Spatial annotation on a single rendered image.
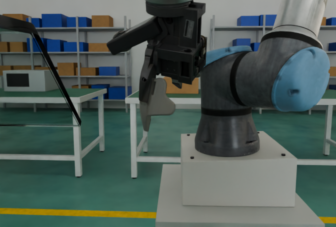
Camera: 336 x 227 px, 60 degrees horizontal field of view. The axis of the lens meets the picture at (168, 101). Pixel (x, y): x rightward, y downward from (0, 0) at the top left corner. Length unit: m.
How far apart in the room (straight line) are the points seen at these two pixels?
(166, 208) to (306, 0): 0.49
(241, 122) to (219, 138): 0.06
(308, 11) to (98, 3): 6.54
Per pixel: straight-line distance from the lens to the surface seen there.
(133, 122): 2.61
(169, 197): 0.69
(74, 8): 7.18
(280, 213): 0.67
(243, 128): 0.65
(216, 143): 0.64
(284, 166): 0.66
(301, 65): 0.54
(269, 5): 6.99
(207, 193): 0.65
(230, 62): 0.62
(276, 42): 0.58
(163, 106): 0.46
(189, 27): 0.43
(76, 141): 2.79
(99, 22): 6.40
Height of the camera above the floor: 1.05
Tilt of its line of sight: 7 degrees down
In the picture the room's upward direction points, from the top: straight up
